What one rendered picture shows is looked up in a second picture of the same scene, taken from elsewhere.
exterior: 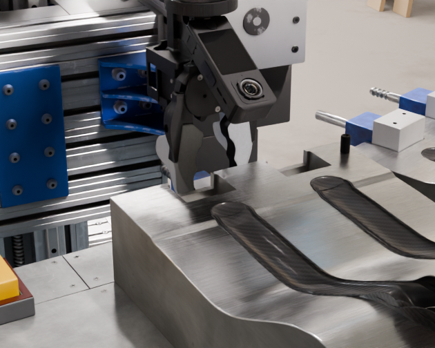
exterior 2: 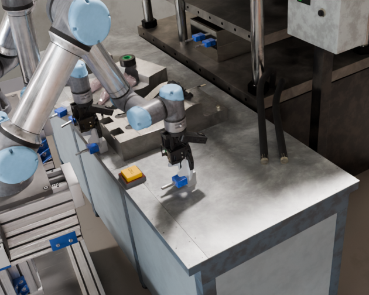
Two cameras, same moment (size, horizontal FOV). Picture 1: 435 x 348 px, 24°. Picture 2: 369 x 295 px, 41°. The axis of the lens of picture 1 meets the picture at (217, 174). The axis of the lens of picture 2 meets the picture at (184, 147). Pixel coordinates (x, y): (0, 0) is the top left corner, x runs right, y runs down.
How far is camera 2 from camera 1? 1.86 m
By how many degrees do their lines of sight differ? 73
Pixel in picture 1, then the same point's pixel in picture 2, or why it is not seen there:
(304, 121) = not seen: outside the picture
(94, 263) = (115, 165)
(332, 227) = not seen: hidden behind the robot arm
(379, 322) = (187, 100)
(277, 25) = not seen: hidden behind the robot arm
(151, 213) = (129, 136)
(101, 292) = (129, 162)
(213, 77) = (103, 110)
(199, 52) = (97, 109)
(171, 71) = (91, 119)
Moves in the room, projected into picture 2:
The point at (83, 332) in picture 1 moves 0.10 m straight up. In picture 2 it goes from (144, 162) to (141, 141)
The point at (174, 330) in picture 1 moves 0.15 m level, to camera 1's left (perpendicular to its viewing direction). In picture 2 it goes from (151, 146) to (149, 168)
